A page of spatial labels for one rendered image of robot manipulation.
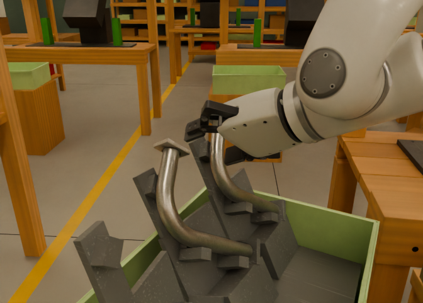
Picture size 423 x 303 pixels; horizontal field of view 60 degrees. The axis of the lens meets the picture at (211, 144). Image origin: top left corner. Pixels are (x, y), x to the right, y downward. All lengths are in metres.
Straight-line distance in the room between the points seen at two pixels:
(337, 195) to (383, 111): 1.28
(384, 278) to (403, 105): 0.79
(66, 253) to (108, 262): 1.94
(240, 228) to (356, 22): 0.58
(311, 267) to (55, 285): 1.59
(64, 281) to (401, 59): 2.03
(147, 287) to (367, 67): 0.41
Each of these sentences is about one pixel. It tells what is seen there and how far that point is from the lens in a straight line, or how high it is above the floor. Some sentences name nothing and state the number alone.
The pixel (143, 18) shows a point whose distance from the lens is 10.74.
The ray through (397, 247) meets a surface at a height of 0.81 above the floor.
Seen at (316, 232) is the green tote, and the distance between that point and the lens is 0.93.
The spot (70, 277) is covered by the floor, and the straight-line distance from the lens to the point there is 2.23.
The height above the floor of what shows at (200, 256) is 1.01.
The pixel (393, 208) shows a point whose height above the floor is 0.90.
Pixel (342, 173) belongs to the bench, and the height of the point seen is 0.72.
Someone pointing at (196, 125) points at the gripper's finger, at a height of 1.24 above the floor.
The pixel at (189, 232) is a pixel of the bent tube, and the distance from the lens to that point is 0.64.
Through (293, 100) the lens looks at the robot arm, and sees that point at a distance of 0.45.
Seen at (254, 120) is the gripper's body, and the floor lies 1.27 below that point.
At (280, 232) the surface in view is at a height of 0.91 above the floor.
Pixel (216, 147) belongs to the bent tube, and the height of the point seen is 1.13.
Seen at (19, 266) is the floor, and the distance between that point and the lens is 2.41.
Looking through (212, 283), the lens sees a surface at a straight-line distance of 0.74.
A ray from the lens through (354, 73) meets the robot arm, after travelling 0.35.
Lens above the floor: 1.42
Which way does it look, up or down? 23 degrees down
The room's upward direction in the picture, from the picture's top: straight up
